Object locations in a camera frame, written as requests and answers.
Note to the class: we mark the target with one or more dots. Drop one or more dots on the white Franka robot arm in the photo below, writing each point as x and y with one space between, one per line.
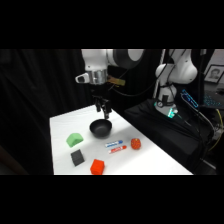
96 60

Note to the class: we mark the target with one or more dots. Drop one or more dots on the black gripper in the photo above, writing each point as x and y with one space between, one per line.
100 91

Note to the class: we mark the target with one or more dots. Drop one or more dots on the green house-shaped block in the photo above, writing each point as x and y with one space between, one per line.
74 140

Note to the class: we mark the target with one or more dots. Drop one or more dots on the framed portrait picture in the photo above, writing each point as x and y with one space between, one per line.
214 74

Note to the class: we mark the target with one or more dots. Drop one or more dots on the black bowl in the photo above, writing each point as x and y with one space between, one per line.
100 129

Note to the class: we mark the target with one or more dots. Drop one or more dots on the blue capped marker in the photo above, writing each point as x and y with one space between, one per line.
113 143

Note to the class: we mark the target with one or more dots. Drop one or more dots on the dark grey cube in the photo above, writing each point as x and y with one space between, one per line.
77 157

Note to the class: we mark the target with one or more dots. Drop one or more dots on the cyan lit keyboard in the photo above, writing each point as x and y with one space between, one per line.
213 101

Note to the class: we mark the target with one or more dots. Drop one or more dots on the small green light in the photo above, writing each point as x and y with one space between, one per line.
171 113

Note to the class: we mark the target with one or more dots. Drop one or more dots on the black robot stand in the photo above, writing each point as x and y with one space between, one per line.
160 133

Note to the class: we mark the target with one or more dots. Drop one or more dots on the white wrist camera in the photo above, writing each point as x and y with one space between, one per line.
82 78

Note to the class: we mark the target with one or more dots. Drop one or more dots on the blue lit device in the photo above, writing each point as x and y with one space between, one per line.
190 98

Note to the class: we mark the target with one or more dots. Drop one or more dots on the red ball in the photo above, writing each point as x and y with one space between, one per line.
135 143

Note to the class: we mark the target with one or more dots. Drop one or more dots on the tan tag on wrist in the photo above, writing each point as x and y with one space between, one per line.
116 81

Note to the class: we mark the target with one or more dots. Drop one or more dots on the red capped marker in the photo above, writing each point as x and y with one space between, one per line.
117 149

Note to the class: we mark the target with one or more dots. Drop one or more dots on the red cube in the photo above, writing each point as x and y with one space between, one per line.
97 167

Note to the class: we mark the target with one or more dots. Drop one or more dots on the black curtain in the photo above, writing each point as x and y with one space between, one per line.
36 100

